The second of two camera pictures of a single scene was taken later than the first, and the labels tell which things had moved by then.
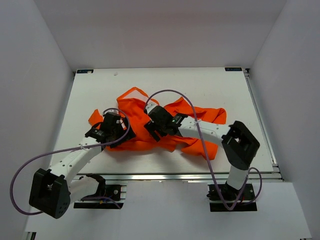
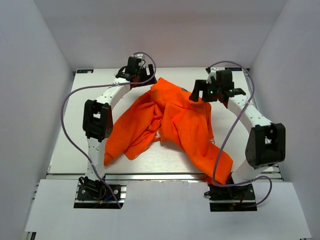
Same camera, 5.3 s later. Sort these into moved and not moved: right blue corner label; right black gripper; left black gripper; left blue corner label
Moved: right black gripper; left black gripper
Not moved: left blue corner label; right blue corner label
